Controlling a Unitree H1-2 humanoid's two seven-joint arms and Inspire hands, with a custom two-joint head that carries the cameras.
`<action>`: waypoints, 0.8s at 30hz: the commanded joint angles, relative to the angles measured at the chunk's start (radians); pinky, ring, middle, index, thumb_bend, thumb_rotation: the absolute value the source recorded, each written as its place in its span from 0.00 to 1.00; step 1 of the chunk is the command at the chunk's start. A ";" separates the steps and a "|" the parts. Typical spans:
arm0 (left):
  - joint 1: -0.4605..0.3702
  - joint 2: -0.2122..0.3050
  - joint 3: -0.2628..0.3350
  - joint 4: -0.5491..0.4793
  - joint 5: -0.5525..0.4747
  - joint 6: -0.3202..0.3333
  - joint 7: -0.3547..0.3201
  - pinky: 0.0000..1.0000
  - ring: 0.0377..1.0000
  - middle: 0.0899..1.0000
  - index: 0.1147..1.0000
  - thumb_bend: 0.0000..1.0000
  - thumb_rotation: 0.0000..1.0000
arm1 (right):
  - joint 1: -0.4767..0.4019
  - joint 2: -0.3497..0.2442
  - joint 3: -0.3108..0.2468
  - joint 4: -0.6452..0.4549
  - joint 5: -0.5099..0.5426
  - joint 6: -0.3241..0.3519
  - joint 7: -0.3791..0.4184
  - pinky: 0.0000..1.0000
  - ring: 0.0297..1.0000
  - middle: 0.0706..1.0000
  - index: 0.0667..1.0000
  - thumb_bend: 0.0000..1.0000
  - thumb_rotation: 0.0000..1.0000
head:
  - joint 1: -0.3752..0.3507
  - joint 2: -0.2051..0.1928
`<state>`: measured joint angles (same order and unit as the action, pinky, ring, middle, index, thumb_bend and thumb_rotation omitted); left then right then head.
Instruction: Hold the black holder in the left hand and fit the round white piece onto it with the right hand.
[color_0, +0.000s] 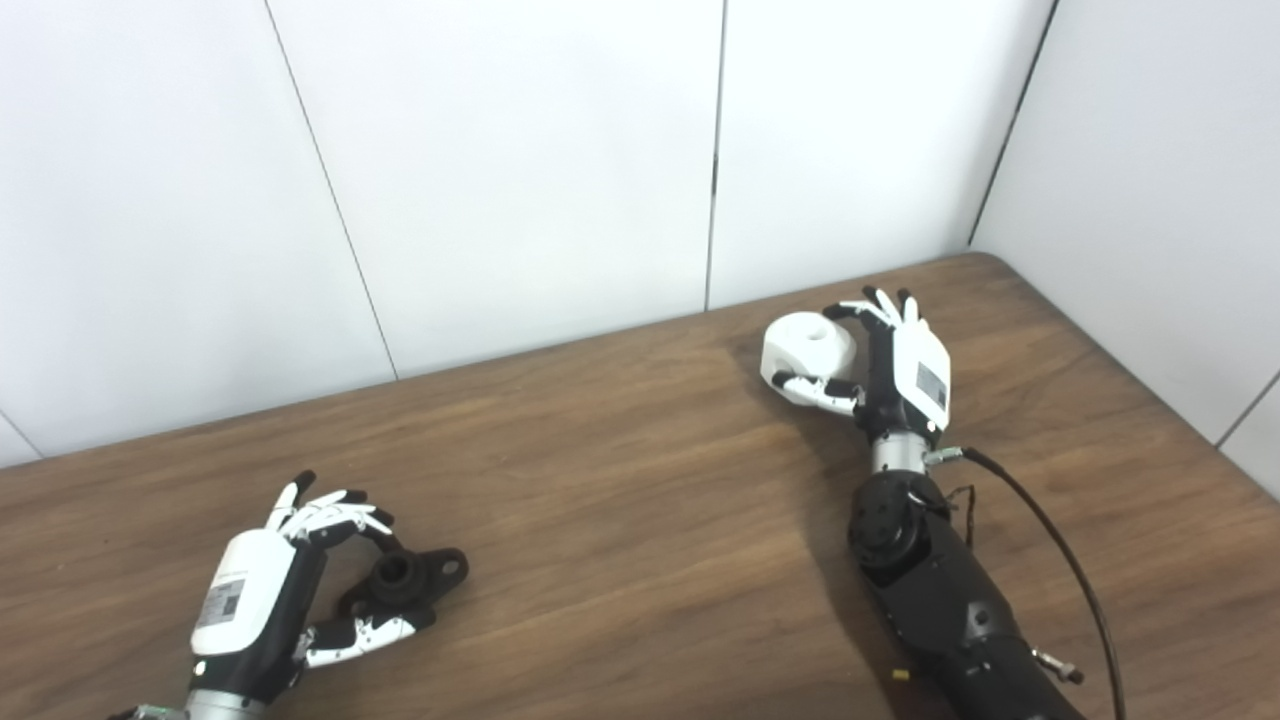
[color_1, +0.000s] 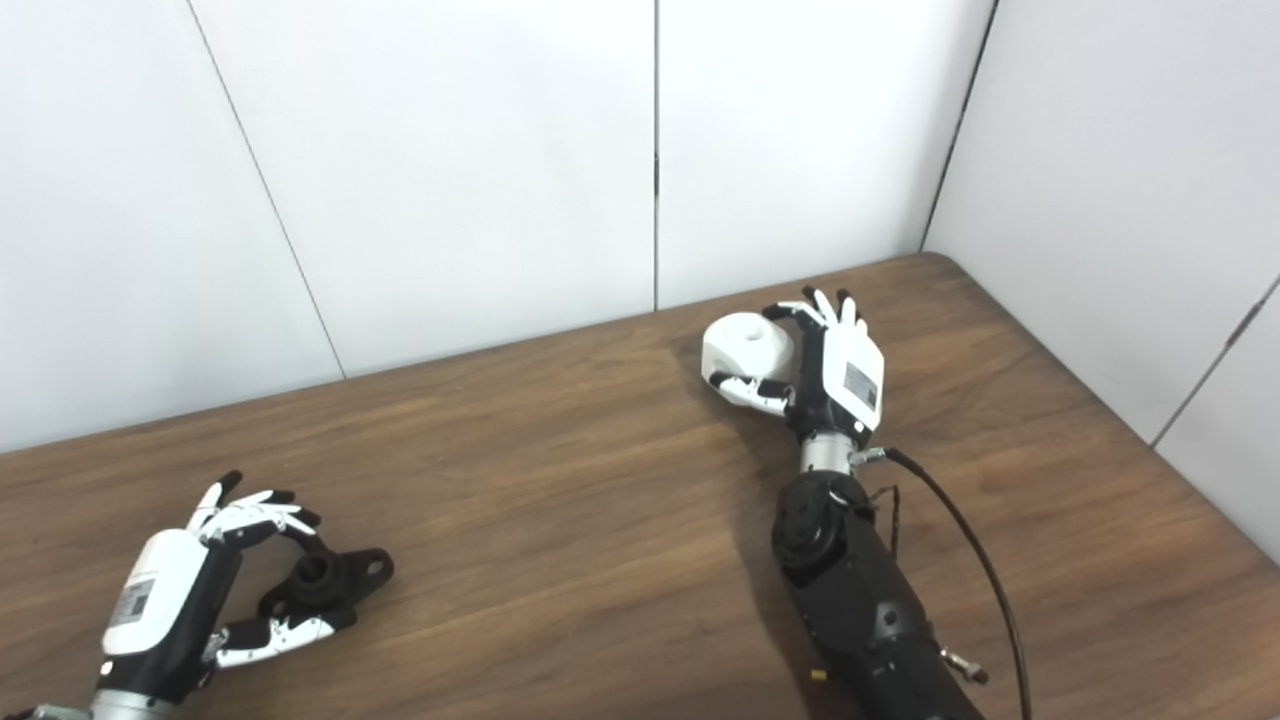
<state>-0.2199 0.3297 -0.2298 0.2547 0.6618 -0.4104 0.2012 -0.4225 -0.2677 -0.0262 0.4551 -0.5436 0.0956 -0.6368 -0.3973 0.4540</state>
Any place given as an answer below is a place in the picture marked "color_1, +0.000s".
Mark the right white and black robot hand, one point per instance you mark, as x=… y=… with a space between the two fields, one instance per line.
x=845 y=380

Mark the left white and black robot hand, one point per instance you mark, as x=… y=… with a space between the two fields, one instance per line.
x=155 y=600

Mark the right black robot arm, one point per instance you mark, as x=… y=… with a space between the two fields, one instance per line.
x=860 y=600

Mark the black flanged holder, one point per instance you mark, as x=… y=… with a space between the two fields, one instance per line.
x=335 y=575

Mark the round white piece with holes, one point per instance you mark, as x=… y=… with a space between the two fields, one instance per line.
x=745 y=350

